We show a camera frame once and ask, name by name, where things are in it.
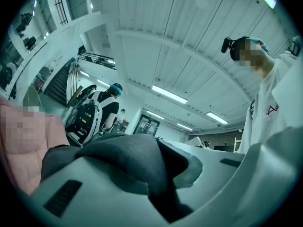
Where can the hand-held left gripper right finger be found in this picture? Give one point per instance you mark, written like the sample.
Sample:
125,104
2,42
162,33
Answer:
236,188

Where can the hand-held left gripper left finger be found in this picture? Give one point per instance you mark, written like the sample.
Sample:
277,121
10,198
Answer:
99,197

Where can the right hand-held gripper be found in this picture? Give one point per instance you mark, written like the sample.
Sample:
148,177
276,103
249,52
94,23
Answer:
296,46

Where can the grey fabric backpack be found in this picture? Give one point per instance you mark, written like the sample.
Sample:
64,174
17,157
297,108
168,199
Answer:
132,155

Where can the person's white shirt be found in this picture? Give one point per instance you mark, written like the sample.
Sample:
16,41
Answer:
265,107

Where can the long ceiling light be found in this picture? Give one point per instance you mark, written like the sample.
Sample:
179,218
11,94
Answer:
84,73
184,126
103,83
169,93
155,115
216,117

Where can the white and black equipment pack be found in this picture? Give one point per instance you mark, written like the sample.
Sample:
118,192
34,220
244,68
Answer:
82,119

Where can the pink quilted cushion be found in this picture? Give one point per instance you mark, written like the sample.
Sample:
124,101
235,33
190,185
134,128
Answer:
23,167

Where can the dark glass door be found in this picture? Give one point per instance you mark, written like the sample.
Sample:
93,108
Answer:
146,125

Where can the dark staircase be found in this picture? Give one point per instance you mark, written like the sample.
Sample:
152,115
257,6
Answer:
58,86

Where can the translucent curved plastic panel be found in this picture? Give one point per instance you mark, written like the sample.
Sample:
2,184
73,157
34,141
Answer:
32,98

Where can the black metal railing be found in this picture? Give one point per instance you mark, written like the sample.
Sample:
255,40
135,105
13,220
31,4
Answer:
97,59

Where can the black head-mounted camera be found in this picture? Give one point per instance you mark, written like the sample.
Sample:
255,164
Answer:
226,44

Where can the white wall shelf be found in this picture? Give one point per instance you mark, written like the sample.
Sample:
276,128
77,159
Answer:
26,41

